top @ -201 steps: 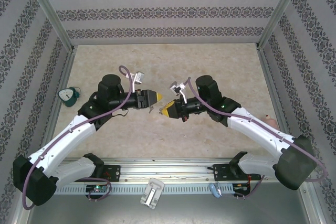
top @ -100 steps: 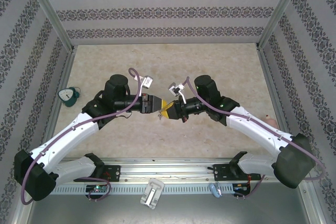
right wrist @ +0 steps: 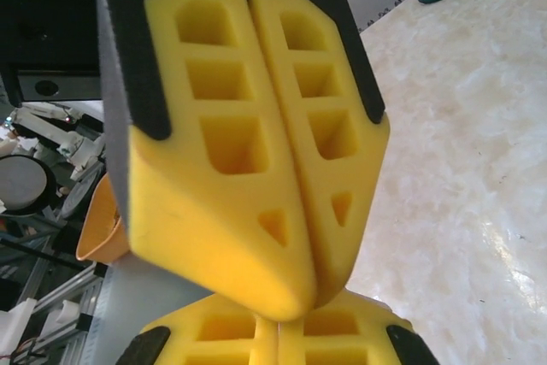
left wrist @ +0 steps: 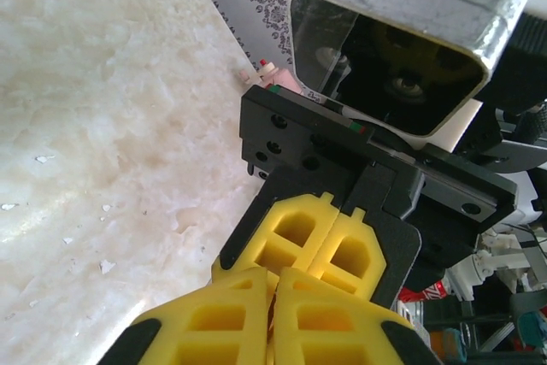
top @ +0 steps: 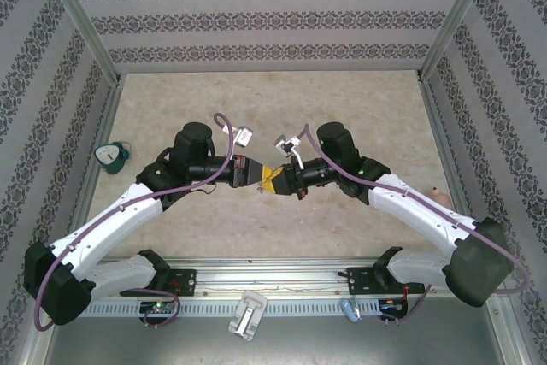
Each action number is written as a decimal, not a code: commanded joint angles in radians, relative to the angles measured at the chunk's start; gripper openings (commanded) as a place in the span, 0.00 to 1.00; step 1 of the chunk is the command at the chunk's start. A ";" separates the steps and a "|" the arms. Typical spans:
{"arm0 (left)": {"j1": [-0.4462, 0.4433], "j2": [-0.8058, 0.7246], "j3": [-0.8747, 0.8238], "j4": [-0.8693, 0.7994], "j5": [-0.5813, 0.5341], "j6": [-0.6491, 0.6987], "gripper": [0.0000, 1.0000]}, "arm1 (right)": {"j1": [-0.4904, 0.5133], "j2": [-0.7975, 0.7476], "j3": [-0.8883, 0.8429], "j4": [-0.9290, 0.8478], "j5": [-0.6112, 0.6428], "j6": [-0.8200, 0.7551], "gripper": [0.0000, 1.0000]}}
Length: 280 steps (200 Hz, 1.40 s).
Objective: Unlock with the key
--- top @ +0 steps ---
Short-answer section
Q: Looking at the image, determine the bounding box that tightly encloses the green alarm clock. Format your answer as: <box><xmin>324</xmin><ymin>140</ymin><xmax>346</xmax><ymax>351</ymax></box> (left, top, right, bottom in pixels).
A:
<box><xmin>93</xmin><ymin>141</ymin><xmax>132</xmax><ymax>176</ymax></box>

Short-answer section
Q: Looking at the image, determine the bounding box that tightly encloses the small pink toy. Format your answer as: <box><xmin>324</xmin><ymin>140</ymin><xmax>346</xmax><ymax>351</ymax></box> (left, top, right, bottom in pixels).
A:
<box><xmin>426</xmin><ymin>186</ymin><xmax>452</xmax><ymax>208</ymax></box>

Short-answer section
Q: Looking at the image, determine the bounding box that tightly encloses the blue white clip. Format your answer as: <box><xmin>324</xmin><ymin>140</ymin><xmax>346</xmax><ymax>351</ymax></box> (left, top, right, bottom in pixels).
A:
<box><xmin>339</xmin><ymin>297</ymin><xmax>363</xmax><ymax>323</ymax></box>

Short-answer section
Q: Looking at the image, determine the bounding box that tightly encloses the small circuit board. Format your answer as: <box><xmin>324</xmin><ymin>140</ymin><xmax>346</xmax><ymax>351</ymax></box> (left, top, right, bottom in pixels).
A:
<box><xmin>379</xmin><ymin>298</ymin><xmax>407</xmax><ymax>313</ymax></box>

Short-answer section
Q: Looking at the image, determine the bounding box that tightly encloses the circuit board with green light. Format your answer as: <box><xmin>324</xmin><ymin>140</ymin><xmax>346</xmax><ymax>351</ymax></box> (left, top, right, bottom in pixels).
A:
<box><xmin>140</xmin><ymin>299</ymin><xmax>179</xmax><ymax>315</ymax></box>

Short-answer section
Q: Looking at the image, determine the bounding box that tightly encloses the grey metal panel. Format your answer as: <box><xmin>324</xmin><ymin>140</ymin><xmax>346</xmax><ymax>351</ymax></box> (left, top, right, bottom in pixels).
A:
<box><xmin>42</xmin><ymin>315</ymin><xmax>508</xmax><ymax>365</ymax></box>

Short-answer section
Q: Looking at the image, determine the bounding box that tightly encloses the thin black cable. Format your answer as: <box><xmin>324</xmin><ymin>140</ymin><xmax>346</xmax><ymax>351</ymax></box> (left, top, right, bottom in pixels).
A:
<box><xmin>187</xmin><ymin>180</ymin><xmax>220</xmax><ymax>195</ymax></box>

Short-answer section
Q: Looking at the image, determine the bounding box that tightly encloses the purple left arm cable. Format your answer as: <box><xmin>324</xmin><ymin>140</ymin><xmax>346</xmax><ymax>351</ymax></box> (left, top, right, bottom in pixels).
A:
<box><xmin>33</xmin><ymin>112</ymin><xmax>236</xmax><ymax>333</ymax></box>

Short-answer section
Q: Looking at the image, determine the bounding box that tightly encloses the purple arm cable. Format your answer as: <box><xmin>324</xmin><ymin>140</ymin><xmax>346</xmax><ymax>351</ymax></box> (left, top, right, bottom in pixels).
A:
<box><xmin>297</xmin><ymin>124</ymin><xmax>532</xmax><ymax>327</ymax></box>
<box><xmin>33</xmin><ymin>112</ymin><xmax>236</xmax><ymax>333</ymax></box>

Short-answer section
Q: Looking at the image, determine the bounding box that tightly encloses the wide aluminium mounting rail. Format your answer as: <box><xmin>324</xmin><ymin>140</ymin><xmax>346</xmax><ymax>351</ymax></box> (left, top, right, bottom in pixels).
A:
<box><xmin>38</xmin><ymin>256</ymin><xmax>512</xmax><ymax>300</ymax></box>

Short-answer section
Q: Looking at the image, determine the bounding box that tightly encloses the aluminium side rail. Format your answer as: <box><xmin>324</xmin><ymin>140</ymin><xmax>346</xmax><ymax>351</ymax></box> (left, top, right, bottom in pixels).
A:
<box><xmin>57</xmin><ymin>76</ymin><xmax>125</xmax><ymax>268</ymax></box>
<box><xmin>416</xmin><ymin>76</ymin><xmax>488</xmax><ymax>263</ymax></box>

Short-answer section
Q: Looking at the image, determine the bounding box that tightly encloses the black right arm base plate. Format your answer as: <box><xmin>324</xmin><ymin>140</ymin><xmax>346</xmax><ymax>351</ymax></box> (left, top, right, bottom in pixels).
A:
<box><xmin>346</xmin><ymin>266</ymin><xmax>425</xmax><ymax>297</ymax></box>

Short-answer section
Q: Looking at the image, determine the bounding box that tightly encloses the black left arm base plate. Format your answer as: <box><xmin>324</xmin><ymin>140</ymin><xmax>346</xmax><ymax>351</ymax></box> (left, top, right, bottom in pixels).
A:
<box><xmin>118</xmin><ymin>268</ymin><xmax>198</xmax><ymax>298</ymax></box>

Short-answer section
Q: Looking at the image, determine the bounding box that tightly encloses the grey slotted cable duct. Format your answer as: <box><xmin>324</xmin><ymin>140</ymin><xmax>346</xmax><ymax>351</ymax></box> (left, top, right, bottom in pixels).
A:
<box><xmin>83</xmin><ymin>299</ymin><xmax>407</xmax><ymax>318</ymax></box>

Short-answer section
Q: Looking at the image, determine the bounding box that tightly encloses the white plastic bracket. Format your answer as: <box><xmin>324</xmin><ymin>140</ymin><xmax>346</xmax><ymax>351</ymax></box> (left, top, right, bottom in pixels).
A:
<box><xmin>227</xmin><ymin>290</ymin><xmax>268</xmax><ymax>343</ymax></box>

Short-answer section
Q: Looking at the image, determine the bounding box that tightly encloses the aluminium corner post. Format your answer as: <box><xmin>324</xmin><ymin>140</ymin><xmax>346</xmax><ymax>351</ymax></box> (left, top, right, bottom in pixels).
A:
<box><xmin>416</xmin><ymin>0</ymin><xmax>502</xmax><ymax>84</ymax></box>
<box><xmin>33</xmin><ymin>0</ymin><xmax>125</xmax><ymax>86</ymax></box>

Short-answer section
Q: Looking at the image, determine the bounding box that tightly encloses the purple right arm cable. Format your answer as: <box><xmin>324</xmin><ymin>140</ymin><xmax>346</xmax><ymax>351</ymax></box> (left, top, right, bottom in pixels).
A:
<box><xmin>297</xmin><ymin>124</ymin><xmax>532</xmax><ymax>327</ymax></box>

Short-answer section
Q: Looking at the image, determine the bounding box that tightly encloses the aluminium frame bar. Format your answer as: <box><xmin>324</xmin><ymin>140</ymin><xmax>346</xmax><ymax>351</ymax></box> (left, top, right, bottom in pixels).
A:
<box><xmin>10</xmin><ymin>296</ymin><xmax>59</xmax><ymax>365</ymax></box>
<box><xmin>485</xmin><ymin>296</ymin><xmax>538</xmax><ymax>365</ymax></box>

